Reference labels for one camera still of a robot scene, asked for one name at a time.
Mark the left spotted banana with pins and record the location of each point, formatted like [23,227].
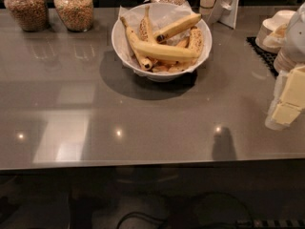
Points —
[144,62]

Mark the left glass cereal jar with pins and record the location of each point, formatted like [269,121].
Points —
[30,15]

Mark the black rubber mat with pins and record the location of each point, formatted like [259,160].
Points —
[267,57]

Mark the upright spotted banana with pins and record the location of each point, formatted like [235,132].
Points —
[145,27]

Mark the white card stand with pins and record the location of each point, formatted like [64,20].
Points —
[225,12]

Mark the rear paper bowl stack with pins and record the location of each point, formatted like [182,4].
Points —
[272,31]

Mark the white bowl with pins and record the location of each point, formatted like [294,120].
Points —
[162,16]

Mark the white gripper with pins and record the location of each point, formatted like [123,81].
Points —
[296,37]

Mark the paper bowl stack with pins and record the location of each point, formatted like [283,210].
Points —
[283,61]
[272,31]

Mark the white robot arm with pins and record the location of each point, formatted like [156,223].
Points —
[295,39]

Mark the front paper bowl stack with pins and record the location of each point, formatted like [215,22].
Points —
[283,61]

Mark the top yellow banana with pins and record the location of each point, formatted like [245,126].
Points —
[176,27]

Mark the long yellow banana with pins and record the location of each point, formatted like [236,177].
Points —
[165,52]

